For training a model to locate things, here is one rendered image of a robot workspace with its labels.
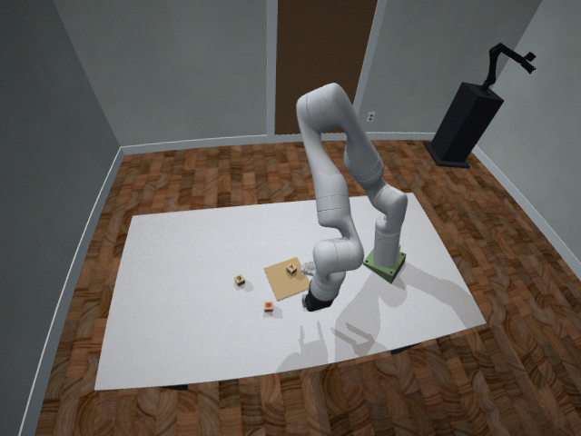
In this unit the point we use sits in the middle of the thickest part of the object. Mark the tan flat mat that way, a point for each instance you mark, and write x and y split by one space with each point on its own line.
282 283

